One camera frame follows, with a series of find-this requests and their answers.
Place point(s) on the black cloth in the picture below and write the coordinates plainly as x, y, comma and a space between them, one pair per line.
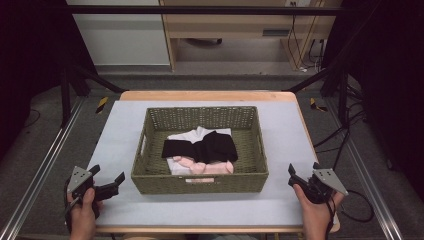
216, 148

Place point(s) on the pink cloth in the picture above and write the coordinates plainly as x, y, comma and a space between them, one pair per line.
200, 167

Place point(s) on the black horizontal frame bar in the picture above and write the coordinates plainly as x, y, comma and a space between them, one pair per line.
200, 10

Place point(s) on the olive green woven basket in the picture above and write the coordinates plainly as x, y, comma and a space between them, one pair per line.
200, 186

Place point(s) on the black metal frame stand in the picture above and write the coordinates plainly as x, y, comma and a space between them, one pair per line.
342, 100
65, 100

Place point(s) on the white cloth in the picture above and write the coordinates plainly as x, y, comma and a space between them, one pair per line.
186, 136

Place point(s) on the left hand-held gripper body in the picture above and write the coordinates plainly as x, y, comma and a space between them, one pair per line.
79, 182

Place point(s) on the black curtain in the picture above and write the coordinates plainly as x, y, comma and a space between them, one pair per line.
30, 66
390, 83

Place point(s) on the person's left hand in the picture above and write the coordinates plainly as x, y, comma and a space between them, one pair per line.
83, 213

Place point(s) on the person's right hand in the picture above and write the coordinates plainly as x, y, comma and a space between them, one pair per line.
316, 215

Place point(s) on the white cabinet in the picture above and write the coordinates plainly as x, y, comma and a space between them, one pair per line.
123, 40

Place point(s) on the light wooden desk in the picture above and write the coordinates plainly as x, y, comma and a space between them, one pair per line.
233, 23

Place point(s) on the aluminium floor rail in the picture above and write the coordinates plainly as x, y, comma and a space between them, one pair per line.
366, 176
40, 176

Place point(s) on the yellow black floor tape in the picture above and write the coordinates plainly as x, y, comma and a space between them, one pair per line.
102, 104
316, 106

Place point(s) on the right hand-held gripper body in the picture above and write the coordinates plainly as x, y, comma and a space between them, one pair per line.
320, 190

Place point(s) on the wooden table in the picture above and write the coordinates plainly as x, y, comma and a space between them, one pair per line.
200, 95

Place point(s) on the light grey table mat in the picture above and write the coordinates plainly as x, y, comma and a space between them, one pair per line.
283, 133

